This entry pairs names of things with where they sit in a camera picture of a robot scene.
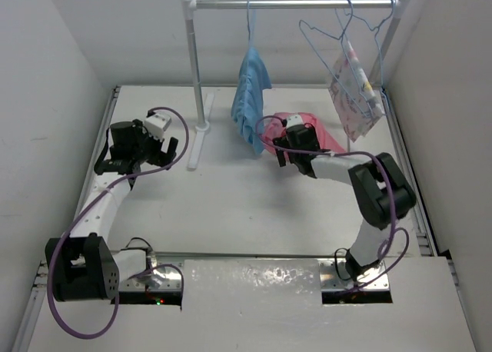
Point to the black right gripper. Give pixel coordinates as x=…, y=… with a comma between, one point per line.
x=283, y=141

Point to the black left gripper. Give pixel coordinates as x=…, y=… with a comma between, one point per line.
x=160, y=158

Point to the pink t shirt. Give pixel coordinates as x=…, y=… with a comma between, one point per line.
x=274, y=129

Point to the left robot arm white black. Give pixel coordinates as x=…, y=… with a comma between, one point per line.
x=82, y=266

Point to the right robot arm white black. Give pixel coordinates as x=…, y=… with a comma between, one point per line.
x=382, y=192

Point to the blue t shirt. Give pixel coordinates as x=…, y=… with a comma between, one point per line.
x=248, y=104

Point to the white patterned t shirt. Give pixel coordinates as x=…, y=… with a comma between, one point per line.
x=353, y=123

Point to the blue hanger with patterned shirt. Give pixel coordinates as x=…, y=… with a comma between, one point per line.
x=377, y=70

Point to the white front cover board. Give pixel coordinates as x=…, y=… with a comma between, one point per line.
x=276, y=306

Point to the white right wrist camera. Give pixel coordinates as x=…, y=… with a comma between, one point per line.
x=292, y=120

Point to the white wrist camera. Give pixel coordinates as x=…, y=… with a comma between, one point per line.
x=157, y=124
x=292, y=120

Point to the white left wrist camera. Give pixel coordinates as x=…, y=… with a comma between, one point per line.
x=157, y=124

